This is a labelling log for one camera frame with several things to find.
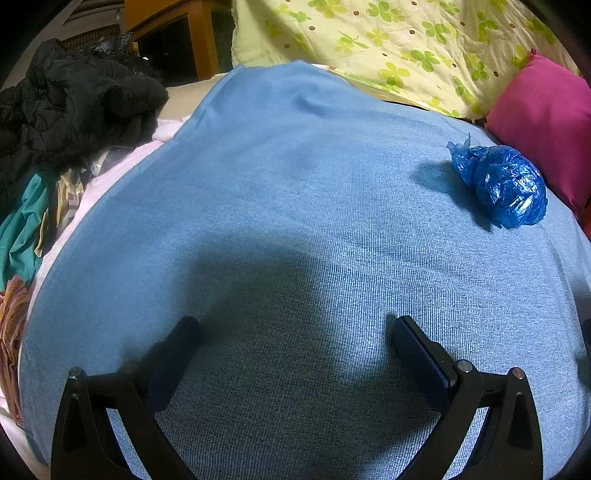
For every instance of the orange wooden cabinet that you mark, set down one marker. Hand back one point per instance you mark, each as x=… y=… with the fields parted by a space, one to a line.
x=203 y=41

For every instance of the orange brown cloth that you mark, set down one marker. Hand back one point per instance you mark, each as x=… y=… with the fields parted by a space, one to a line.
x=11 y=332

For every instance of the black plastic bag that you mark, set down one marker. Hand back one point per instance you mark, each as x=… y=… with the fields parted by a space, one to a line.
x=113 y=48

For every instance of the blue knit blanket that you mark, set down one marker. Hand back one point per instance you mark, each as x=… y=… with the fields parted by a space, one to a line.
x=295 y=207

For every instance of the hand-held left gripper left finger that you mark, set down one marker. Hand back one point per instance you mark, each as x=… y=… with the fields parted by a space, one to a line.
x=175 y=351

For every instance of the black jacket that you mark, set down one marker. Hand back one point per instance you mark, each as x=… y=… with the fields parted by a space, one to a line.
x=69 y=106

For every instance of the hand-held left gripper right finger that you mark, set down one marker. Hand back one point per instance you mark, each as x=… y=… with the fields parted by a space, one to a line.
x=418 y=356

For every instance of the green clover print quilt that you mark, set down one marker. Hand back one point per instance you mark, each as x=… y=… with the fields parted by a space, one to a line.
x=369 y=37

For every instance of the pink pillow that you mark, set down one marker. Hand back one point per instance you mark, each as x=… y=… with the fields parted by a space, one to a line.
x=545 y=115

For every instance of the beige patterned cloth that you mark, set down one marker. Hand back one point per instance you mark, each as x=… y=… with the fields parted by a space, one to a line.
x=64 y=198

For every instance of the teal cloth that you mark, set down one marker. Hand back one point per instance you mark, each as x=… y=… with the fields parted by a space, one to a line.
x=23 y=230

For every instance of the blue plastic bag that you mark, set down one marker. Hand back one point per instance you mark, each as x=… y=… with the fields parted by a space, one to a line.
x=503 y=184

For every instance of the pale pink bed sheet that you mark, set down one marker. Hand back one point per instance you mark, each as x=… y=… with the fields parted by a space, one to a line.
x=138 y=152

